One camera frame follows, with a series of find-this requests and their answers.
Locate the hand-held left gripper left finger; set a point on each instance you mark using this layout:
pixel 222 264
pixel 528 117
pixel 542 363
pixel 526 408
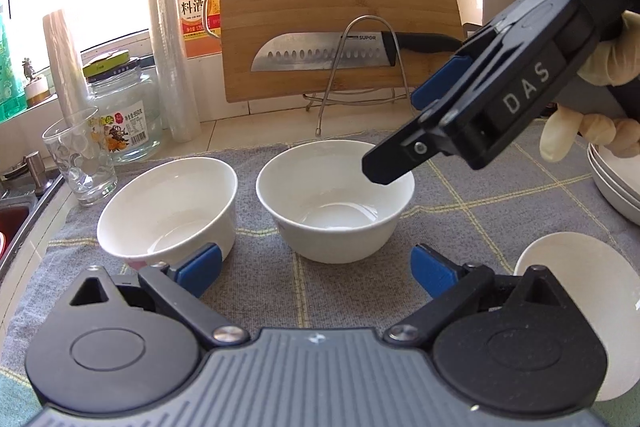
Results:
pixel 200 268

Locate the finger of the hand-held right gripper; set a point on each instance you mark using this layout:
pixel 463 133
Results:
pixel 437 82
pixel 395 162

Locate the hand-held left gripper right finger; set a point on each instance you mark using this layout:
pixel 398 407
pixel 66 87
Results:
pixel 431 272

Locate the white bowl with pink flowers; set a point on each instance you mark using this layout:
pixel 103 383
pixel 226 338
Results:
pixel 335 202
pixel 167 202
pixel 575 257

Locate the person's right hand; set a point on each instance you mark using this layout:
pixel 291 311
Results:
pixel 562 127

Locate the grey and green checked cloth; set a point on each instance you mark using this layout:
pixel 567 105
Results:
pixel 300 287

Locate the clear drinking glass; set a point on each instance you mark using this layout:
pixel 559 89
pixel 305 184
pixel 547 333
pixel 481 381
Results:
pixel 80 162

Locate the glass jar with green lid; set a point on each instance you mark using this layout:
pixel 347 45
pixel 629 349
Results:
pixel 130 117

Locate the metal sink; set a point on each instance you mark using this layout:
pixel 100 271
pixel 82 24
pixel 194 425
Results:
pixel 20 222

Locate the metal faucet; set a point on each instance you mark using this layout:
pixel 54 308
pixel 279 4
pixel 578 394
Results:
pixel 32 169

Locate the tall stack of plastic cups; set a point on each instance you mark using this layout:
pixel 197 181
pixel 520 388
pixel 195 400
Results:
pixel 170 57

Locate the small potted plant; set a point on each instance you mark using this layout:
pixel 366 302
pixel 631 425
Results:
pixel 37 89

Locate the short stack of plastic cups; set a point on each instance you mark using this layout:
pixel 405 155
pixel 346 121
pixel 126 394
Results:
pixel 65 62

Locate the green detergent bottle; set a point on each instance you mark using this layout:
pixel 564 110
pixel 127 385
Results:
pixel 10 72

